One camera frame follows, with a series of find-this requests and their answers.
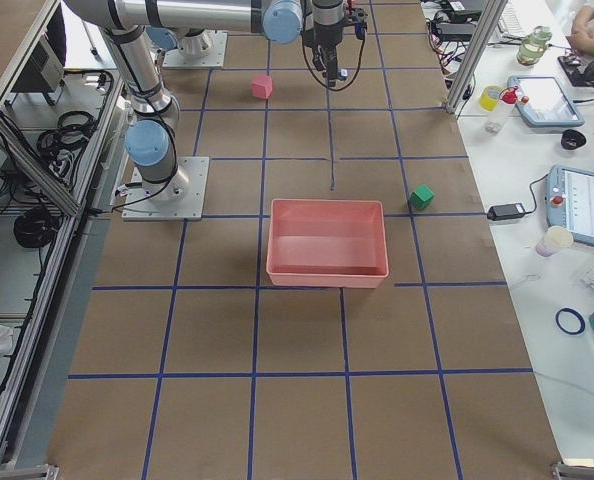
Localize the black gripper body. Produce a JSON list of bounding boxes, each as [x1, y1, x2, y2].
[[312, 0, 345, 48]]

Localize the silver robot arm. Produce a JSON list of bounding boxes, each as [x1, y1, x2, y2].
[[102, 26, 207, 204], [66, 1, 351, 94]]

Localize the pink foam cube centre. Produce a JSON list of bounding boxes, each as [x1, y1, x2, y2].
[[250, 75, 273, 100]]

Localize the yellow tape roll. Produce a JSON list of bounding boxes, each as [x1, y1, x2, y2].
[[478, 85, 504, 112]]

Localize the green foam cube far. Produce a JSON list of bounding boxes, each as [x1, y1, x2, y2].
[[409, 184, 435, 210]]

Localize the pink plastic bin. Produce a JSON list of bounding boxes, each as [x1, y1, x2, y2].
[[266, 199, 389, 288]]

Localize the clear squeeze bottle red cap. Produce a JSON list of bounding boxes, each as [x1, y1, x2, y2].
[[484, 86, 518, 134]]

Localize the teach pendant far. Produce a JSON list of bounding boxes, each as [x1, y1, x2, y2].
[[507, 75, 585, 128]]

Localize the teach pendant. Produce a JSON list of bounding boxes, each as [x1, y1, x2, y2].
[[545, 165, 594, 246], [507, 75, 585, 128]]

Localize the black power adapter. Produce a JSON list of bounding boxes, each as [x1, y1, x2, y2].
[[486, 203, 526, 221]]

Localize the teach pendant near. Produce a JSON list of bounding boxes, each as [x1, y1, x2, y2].
[[545, 165, 594, 246]]

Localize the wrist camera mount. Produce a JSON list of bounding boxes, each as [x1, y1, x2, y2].
[[346, 4, 368, 41]]

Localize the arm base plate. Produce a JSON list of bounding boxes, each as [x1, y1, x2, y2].
[[121, 156, 210, 221], [163, 30, 228, 70]]

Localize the aluminium frame post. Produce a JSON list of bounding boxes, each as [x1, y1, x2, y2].
[[444, 0, 507, 114]]

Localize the blue tape ring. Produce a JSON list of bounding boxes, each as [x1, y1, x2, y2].
[[555, 308, 587, 336]]

